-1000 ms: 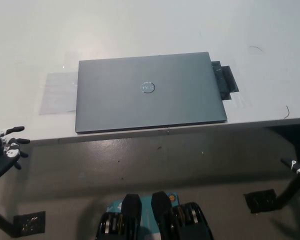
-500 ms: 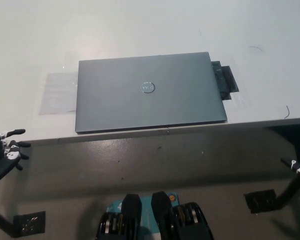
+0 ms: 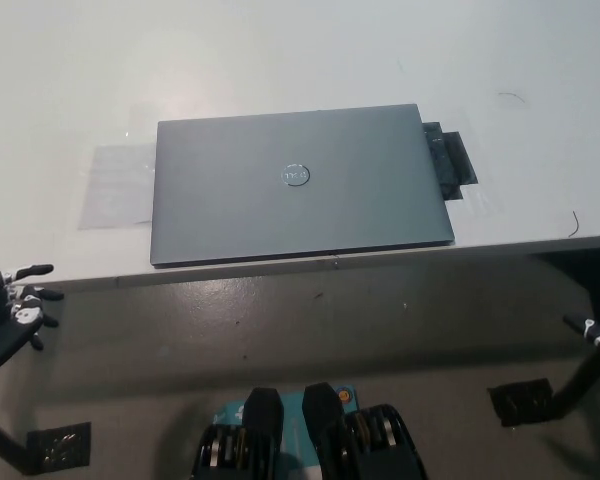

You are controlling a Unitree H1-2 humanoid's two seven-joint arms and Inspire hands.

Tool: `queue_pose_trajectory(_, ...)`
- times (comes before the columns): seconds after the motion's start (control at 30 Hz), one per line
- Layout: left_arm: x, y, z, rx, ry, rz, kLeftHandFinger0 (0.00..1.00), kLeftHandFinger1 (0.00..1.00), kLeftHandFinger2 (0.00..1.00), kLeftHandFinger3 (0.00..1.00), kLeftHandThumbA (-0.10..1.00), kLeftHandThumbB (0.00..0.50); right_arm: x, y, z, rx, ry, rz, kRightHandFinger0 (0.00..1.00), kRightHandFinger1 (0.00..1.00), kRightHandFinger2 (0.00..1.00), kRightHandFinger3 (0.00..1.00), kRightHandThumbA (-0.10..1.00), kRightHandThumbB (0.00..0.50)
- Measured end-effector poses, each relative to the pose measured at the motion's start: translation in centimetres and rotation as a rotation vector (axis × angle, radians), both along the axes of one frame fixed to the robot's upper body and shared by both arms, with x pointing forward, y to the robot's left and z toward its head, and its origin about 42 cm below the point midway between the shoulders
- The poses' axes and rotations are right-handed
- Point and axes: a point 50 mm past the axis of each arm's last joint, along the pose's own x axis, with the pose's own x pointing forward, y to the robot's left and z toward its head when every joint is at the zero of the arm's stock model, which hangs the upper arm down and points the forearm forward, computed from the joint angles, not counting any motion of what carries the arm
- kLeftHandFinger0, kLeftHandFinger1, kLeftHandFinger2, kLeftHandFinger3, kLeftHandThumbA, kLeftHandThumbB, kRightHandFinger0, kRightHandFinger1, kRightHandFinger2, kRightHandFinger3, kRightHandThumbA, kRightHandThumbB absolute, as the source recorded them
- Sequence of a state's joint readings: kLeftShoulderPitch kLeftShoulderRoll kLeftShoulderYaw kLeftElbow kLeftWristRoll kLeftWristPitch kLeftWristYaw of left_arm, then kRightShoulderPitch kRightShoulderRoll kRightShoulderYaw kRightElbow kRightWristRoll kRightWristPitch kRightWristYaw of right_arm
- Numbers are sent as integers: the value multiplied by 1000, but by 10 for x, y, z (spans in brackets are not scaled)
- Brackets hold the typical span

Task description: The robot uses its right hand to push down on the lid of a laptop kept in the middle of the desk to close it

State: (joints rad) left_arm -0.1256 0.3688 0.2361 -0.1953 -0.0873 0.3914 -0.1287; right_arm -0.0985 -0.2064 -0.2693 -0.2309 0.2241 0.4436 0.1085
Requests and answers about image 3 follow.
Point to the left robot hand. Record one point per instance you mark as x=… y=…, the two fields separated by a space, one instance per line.
x=7 y=340

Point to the dark grey Dell laptop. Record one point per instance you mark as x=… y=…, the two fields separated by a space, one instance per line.
x=300 y=210

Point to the black metal table leg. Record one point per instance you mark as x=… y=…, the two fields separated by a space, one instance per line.
x=580 y=381
x=2 y=441

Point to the clear plastic tape sheet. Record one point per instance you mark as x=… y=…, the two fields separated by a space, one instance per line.
x=120 y=185

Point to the matte black tape strip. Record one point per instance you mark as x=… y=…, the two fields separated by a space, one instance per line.
x=464 y=159

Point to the glossy black plastic piece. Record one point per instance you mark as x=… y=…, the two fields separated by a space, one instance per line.
x=440 y=160

